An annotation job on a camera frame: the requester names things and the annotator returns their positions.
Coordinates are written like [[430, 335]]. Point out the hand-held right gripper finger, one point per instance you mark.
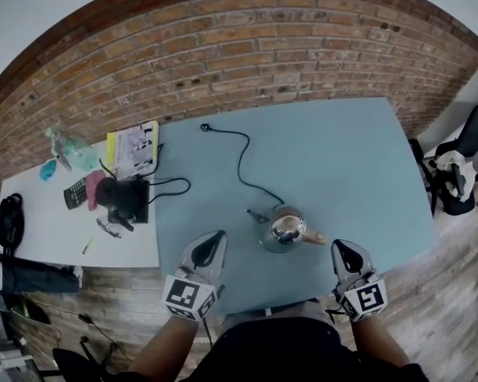
[[336, 261], [367, 263]]

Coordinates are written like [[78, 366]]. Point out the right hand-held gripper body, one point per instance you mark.
[[366, 298]]

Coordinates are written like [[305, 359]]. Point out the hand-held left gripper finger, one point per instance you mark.
[[221, 257], [187, 253]]

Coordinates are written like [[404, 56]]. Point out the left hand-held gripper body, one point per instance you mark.
[[181, 295]]

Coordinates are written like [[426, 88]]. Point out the silver electric kettle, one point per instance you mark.
[[287, 229]]

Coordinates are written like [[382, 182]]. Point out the person's left forearm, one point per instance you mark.
[[163, 348]]

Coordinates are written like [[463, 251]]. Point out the person's right forearm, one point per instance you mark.
[[376, 340]]

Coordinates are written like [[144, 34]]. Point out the black device with cable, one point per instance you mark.
[[141, 201], [111, 195]]

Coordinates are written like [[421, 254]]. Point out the person's grey trousers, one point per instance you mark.
[[279, 313]]

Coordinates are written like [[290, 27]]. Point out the black framed glasses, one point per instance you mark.
[[109, 229]]

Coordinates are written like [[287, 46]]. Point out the light blue table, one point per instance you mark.
[[322, 165]]

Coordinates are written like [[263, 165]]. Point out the person's black shirt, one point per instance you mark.
[[287, 356]]

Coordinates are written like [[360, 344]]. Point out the yellow pen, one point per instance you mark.
[[88, 245]]

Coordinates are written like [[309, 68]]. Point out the yellow edged book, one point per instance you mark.
[[133, 149]]

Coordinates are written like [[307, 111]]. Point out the pink pouch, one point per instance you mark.
[[91, 185]]

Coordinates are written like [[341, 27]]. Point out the black calculator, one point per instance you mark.
[[75, 193]]

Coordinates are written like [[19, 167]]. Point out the white cloth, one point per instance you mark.
[[450, 161]]

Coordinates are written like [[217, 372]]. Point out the long white table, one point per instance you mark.
[[44, 229]]

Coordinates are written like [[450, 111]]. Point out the green plastic bottle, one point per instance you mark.
[[77, 153]]

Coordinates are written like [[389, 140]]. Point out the teal blue cloth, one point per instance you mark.
[[48, 171]]

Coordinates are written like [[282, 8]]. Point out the black chair with armrests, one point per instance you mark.
[[470, 133]]

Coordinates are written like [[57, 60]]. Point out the black bag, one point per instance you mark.
[[10, 223]]

